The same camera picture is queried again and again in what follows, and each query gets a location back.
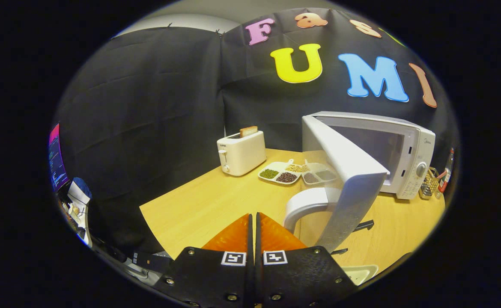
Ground white divided bean tray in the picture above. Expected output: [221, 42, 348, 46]
[258, 159, 304, 185]

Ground cream toaster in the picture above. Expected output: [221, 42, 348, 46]
[216, 130, 267, 177]

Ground cream plate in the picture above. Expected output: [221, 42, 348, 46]
[341, 264, 379, 286]

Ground wire mesh holder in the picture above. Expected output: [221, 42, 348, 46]
[419, 167, 440, 200]

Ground black box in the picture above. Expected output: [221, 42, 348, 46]
[131, 252, 172, 273]

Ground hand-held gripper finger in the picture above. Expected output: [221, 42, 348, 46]
[255, 212, 358, 308]
[153, 213, 253, 308]

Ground computer monitor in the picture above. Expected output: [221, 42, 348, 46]
[48, 123, 70, 194]

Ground clear bottle with red label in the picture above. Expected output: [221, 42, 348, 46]
[435, 148, 455, 199]

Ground white microwave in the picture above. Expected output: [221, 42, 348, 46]
[283, 111, 436, 255]

